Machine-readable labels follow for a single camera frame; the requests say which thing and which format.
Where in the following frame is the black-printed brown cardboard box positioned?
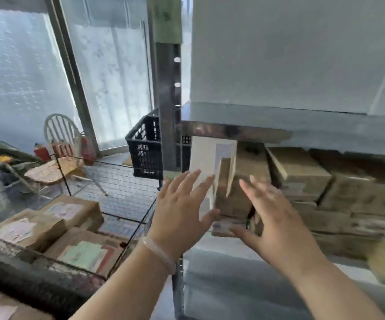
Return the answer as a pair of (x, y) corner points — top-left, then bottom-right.
(0, 208), (69, 254)

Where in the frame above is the black plastic crate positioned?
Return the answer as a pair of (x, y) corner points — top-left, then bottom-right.
(125, 108), (193, 181)
(0, 231), (107, 320)

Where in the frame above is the metal shelving rack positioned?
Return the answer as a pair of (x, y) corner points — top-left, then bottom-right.
(145, 0), (385, 320)

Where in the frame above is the white wooden chair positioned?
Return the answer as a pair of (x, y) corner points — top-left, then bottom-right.
(23, 113), (109, 197)

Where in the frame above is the person's right forearm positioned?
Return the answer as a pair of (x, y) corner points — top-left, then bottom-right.
(287, 255), (385, 320)

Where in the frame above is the person's left hand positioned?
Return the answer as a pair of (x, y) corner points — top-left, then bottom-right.
(145, 168), (221, 264)

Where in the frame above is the frosted glass partition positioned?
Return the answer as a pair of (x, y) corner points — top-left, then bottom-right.
(0, 0), (157, 156)

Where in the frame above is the person's right hand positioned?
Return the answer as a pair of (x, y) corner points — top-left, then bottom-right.
(231, 175), (328, 276)

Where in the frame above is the brown cardboard box green label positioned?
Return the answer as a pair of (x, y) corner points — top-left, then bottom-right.
(43, 227), (130, 280)

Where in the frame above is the brown cardboard box white label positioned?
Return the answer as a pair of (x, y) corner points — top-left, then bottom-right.
(38, 194), (105, 234)

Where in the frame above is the black wire basket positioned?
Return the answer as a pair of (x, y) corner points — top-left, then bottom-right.
(47, 153), (161, 280)

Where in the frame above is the person's left forearm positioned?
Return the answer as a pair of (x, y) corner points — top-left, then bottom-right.
(69, 260), (177, 320)

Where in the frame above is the white jade bracelet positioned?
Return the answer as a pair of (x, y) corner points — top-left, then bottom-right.
(136, 236), (177, 276)

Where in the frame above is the stack of cardboard boxes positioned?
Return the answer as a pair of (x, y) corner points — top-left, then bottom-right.
(236, 143), (385, 290)

